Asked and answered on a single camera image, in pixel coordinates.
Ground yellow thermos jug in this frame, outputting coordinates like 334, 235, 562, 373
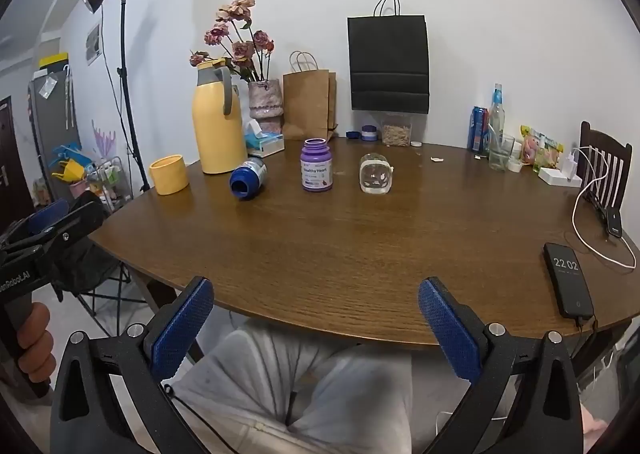
192, 59, 248, 175

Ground purple pill bottle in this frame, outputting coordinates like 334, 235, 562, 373
300, 138, 334, 193

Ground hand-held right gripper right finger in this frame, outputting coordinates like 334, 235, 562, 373
418, 277, 586, 454

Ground grey refrigerator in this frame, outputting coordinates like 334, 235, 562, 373
27, 66, 83, 176

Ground white utility cart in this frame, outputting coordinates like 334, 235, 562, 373
85, 156, 135, 212

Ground blue drink can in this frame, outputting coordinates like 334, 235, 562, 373
469, 106, 490, 153

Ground dark brown door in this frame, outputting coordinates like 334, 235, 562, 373
0, 96, 36, 215

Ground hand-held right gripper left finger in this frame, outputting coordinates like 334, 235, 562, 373
50, 277, 215, 454

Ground clear jar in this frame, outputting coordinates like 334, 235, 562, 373
359, 153, 394, 195

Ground black light stand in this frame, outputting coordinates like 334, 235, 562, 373
100, 0, 152, 192

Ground clear container of oats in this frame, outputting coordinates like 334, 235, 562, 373
382, 112, 413, 147

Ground person's left hand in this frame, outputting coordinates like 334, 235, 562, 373
15, 304, 57, 387

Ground black smartphone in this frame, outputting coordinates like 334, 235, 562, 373
543, 242, 596, 319

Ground blue pill bottle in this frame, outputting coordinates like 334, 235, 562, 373
229, 157, 267, 201

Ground dark wooden chair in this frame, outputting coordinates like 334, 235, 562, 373
580, 121, 633, 231

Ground white power strip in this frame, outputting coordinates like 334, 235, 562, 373
538, 166, 583, 189

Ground white wall panel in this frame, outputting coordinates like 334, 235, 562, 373
85, 24, 105, 66

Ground thin black cord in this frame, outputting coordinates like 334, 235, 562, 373
162, 383, 241, 454

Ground dried pink flower bouquet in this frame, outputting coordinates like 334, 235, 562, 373
189, 0, 276, 83

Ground white charging cable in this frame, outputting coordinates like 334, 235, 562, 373
571, 146, 637, 271

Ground clear glass tumbler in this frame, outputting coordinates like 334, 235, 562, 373
488, 134, 516, 172

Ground yellow cup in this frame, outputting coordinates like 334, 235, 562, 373
149, 154, 190, 196

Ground blue tissue box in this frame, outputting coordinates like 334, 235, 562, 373
243, 121, 286, 158

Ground brown paper bag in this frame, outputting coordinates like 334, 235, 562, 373
282, 51, 338, 141

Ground colourful snack packets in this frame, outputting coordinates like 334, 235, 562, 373
520, 125, 565, 173

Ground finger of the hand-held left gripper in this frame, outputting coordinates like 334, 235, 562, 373
0, 199, 71, 251
20, 201, 108, 280

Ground black paper bag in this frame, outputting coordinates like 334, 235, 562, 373
347, 0, 431, 114

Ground small black device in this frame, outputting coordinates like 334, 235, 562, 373
603, 208, 623, 239

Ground black folding chair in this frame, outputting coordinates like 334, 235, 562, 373
50, 191, 151, 335

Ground pink ceramic vase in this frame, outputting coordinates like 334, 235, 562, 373
248, 79, 284, 136

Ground clear glass bottle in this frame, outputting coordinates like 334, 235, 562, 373
487, 83, 506, 157

